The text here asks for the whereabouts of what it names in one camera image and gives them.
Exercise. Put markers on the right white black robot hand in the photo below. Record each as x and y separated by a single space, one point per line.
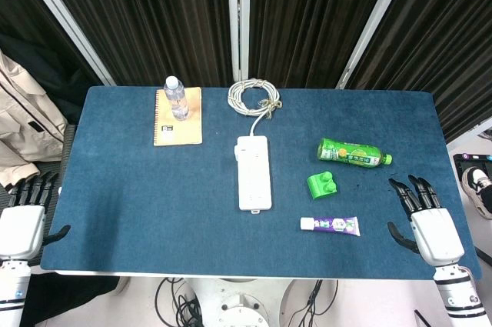
436 234

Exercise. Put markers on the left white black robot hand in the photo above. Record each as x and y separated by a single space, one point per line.
21 231

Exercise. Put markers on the white power strip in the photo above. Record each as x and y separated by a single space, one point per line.
254 173

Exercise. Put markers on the white charger plug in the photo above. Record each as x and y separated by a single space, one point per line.
236 151

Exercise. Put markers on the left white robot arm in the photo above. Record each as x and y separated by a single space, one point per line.
13 292

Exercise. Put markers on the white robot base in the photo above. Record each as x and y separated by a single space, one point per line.
240 304

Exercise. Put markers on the white black sneaker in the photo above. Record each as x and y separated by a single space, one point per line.
476 188

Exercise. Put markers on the black device with coloured buttons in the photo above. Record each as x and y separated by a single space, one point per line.
471 160

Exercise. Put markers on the purple white toothpaste tube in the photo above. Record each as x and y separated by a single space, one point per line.
334 225

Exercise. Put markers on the beige jacket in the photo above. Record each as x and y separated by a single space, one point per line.
23 123

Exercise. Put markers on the green tea bottle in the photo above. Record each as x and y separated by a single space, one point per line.
350 154

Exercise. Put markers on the green plastic block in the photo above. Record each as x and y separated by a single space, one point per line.
322 185

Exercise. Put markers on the blue table mat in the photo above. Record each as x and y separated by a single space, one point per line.
153 207

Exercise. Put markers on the brown spiral notebook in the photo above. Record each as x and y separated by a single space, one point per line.
184 131

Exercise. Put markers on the dark pleated partition screen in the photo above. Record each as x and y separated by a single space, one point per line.
442 34
146 15
311 15

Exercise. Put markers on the clear water bottle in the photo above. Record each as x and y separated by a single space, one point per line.
176 102

